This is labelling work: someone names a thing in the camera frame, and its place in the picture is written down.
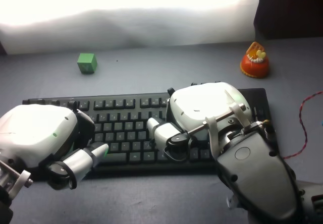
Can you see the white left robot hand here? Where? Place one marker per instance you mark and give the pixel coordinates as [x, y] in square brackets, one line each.
[38, 130]

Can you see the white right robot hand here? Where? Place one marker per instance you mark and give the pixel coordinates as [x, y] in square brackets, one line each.
[199, 103]

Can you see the black computer keyboard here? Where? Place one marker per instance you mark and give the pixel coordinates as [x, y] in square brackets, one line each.
[121, 123]

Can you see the grey table cloth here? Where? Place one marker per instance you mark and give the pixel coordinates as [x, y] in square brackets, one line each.
[151, 67]

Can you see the orange toy cake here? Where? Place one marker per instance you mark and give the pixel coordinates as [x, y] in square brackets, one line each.
[253, 66]

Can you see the green cube block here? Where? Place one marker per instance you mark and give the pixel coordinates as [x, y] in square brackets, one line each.
[87, 63]

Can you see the white backdrop sheet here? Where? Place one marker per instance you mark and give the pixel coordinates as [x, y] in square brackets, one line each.
[126, 27]

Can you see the dark background cabinet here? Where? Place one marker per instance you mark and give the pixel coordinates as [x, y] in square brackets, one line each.
[290, 7]

